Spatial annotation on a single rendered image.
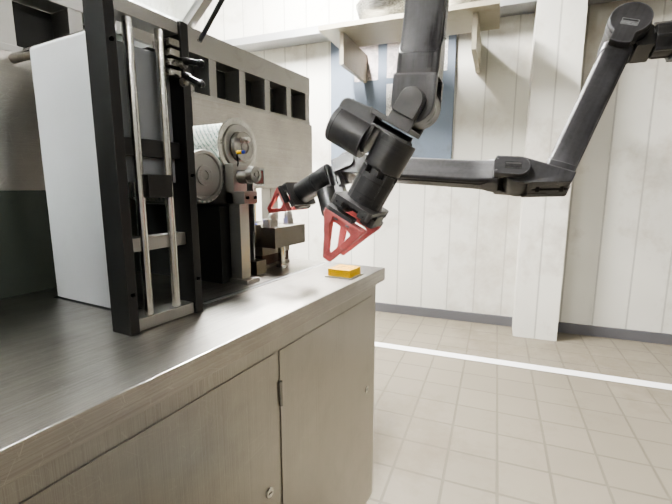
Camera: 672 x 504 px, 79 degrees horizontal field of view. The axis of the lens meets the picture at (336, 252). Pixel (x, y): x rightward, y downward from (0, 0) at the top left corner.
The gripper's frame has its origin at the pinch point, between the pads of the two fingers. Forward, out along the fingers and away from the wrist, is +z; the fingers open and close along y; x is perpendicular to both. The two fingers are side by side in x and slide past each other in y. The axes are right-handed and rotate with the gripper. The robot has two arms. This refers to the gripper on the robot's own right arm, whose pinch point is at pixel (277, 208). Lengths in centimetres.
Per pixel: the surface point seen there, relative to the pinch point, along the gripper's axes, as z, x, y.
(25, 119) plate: 25, 37, -41
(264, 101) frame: 18, 55, 47
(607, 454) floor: -31, -140, 106
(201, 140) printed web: 3.6, 21.9, -13.2
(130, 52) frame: -18, 22, -45
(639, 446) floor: -43, -147, 120
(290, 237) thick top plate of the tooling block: 7.5, -6.8, 10.7
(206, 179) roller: 2.5, 10.1, -18.4
